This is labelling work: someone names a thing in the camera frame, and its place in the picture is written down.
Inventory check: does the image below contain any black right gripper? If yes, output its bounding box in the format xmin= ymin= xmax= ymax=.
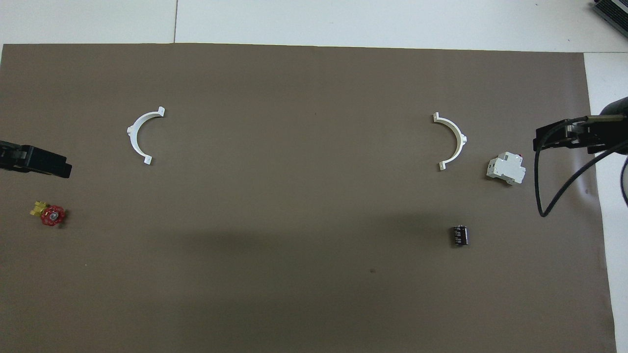
xmin=534 ymin=115 xmax=628 ymax=153

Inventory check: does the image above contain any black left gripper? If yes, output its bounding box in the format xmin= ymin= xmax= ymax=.
xmin=0 ymin=141 xmax=73 ymax=178

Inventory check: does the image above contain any white half-ring pipe clamp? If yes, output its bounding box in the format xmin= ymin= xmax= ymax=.
xmin=127 ymin=106 xmax=166 ymax=165
xmin=432 ymin=112 xmax=468 ymax=172

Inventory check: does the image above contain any red handwheel brass valve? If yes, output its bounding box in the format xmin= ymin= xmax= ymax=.
xmin=30 ymin=200 xmax=67 ymax=227

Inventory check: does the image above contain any white circuit breaker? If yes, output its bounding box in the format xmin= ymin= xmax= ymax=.
xmin=486 ymin=151 xmax=526 ymax=186

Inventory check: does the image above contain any grey ribbed device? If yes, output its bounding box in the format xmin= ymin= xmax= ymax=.
xmin=591 ymin=0 xmax=628 ymax=26

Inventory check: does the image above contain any brown paper table mat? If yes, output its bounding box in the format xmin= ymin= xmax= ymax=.
xmin=0 ymin=43 xmax=618 ymax=353

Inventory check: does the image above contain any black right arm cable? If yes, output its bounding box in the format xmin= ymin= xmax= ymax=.
xmin=535 ymin=132 xmax=628 ymax=218

